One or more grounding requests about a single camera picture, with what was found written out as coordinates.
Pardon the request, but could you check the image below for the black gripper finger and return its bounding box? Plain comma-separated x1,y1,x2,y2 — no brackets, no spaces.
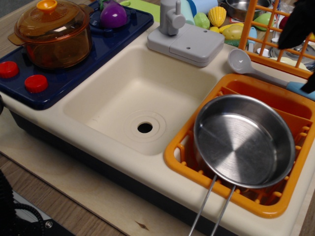
278,0,315,50
301,73,315,93

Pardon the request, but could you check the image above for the grey spoon with blue handle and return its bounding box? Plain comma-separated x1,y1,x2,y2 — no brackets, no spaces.
227,49,315,101

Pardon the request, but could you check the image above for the stainless steel pan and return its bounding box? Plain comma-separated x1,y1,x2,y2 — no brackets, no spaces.
188,94,296,236

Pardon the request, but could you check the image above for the red toy fruit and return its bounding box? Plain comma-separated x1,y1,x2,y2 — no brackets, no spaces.
279,16,288,30

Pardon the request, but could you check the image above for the steel pot lid with knob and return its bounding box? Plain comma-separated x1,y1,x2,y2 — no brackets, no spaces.
269,39,315,72

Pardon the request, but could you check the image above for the green toy pear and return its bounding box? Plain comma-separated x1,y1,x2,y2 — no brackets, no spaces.
252,13,271,31

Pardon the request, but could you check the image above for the orange plastic grid rack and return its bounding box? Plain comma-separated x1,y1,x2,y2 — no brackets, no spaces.
239,0,315,79

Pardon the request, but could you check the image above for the steel bowl in background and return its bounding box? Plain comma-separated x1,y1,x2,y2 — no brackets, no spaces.
222,0,272,22

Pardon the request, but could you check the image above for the yellow toy potato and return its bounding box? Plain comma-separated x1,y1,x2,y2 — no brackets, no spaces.
222,25,243,40

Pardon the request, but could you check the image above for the yellow toy corn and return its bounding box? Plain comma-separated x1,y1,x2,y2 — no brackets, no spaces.
208,6,227,27

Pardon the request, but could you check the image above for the green toy vegetable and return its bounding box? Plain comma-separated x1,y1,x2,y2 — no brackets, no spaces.
194,12,210,30

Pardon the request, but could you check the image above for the grey toy faucet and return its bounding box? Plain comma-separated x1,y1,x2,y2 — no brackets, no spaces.
147,0,224,67

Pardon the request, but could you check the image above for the light blue toy cup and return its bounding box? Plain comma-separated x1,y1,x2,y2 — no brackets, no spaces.
181,0,218,25

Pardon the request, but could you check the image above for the green cutting board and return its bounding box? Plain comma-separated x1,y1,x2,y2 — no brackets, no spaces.
120,0,160,22

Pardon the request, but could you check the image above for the cream toy kitchen sink unit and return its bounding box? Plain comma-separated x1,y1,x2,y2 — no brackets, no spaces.
0,21,315,236

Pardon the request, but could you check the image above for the purple toy eggplant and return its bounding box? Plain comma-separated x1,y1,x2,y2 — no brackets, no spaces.
99,0,128,29

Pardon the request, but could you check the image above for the amber transparent pot with lid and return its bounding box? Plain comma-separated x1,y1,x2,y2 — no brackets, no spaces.
8,0,94,69

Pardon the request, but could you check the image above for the right red stove knob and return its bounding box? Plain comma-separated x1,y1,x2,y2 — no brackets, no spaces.
24,75,48,93

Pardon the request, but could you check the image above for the red stove knob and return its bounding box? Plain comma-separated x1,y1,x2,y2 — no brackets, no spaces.
0,61,19,79
24,75,48,93

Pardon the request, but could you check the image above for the dark blue toy stove top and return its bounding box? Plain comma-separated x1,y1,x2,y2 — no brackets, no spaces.
0,1,154,110

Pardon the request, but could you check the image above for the left red stove knob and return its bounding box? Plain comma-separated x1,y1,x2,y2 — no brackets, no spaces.
0,61,19,79

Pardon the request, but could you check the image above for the black coiled cable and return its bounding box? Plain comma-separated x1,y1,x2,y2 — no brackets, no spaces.
0,169,45,236

